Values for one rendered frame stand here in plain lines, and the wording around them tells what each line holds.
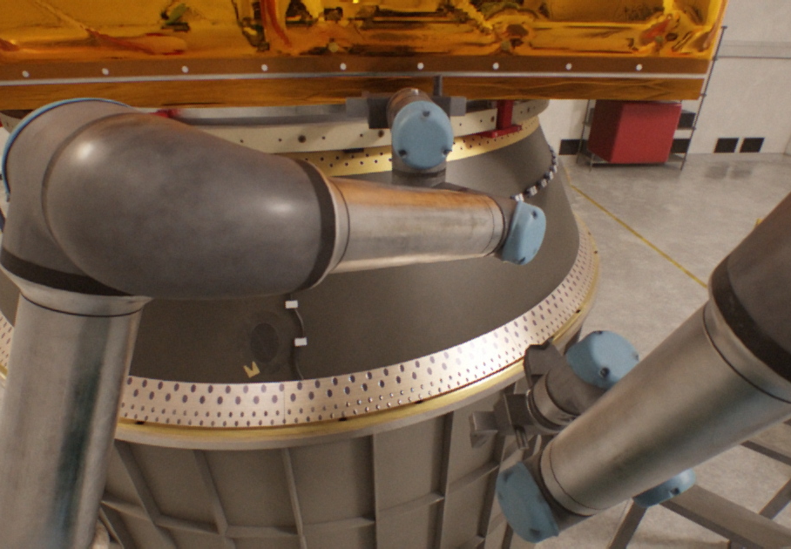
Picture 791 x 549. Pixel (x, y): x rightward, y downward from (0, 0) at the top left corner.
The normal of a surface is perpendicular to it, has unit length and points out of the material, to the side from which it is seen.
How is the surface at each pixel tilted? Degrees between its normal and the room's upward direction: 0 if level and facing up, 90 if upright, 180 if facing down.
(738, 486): 0
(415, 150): 90
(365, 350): 62
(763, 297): 78
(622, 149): 90
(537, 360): 24
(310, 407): 43
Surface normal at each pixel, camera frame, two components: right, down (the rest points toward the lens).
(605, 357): 0.18, -0.60
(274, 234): 0.57, 0.22
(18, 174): -0.59, -0.05
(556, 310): 0.50, -0.40
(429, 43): 0.06, 0.91
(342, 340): 0.22, 0.02
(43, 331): 0.01, 0.16
